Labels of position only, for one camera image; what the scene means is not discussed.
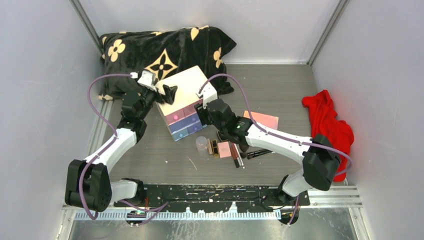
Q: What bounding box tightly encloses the white makeup pencil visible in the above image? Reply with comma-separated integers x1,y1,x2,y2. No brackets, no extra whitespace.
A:
233,143,245,169

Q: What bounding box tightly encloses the black square compact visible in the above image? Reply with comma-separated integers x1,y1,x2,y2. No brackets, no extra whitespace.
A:
216,130,228,142

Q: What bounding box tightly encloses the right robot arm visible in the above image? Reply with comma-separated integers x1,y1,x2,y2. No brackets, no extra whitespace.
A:
194,99,341,206

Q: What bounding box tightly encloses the translucent plastic jar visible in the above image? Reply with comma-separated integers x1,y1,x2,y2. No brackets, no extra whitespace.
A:
195,136,209,154

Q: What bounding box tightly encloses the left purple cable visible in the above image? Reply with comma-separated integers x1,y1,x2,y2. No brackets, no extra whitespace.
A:
78,73,170,227

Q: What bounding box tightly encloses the pink top left drawer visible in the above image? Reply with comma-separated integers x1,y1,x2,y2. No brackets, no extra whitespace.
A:
165,108,185,125

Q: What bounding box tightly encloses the holographic pink palette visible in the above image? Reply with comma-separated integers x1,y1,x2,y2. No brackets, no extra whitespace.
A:
251,111,279,130

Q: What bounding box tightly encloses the black gold lipstick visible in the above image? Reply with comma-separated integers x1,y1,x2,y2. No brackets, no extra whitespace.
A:
211,139,219,157

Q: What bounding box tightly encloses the red makeup pencil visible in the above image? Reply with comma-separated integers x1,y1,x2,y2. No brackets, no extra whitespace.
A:
229,142,240,168

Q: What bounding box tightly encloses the purple cable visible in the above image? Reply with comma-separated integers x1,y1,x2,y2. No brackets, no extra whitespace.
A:
78,73,170,227
198,73,353,226

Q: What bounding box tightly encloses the black floral plush blanket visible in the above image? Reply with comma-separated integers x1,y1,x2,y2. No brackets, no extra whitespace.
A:
98,25,237,100

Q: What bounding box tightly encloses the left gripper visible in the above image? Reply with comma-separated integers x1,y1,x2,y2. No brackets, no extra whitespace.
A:
138,80,177,120

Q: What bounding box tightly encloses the white drawer organizer box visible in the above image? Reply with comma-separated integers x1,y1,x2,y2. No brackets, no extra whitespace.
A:
156,66,208,137

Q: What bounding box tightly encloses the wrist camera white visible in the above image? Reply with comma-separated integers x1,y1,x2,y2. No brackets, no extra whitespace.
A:
196,82,218,109
130,70,157,92

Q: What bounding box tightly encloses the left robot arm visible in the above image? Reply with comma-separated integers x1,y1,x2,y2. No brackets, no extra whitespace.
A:
64,85,178,213

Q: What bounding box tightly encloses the large powder brush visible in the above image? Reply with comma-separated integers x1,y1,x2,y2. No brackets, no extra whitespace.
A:
238,144,252,159

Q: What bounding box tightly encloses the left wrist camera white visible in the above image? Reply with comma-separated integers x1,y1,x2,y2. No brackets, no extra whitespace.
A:
130,70,157,92

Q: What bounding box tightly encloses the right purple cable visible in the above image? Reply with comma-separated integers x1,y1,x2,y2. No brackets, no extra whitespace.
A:
198,73,353,226

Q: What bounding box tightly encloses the blue bottom left drawer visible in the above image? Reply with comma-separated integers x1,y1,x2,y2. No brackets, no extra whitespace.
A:
171,127,189,142

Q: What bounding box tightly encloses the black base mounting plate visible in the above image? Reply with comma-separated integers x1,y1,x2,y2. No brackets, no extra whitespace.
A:
127,184,310,213

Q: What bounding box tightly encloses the small pink compact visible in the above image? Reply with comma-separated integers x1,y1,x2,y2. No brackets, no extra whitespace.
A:
217,141,232,159

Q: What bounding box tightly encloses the black makeup brush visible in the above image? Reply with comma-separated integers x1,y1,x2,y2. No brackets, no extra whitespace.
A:
246,149,272,160

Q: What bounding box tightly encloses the red cloth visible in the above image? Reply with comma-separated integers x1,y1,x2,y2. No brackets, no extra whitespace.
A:
301,89,355,183

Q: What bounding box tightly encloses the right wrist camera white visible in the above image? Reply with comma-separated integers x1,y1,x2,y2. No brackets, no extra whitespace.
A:
196,82,218,109

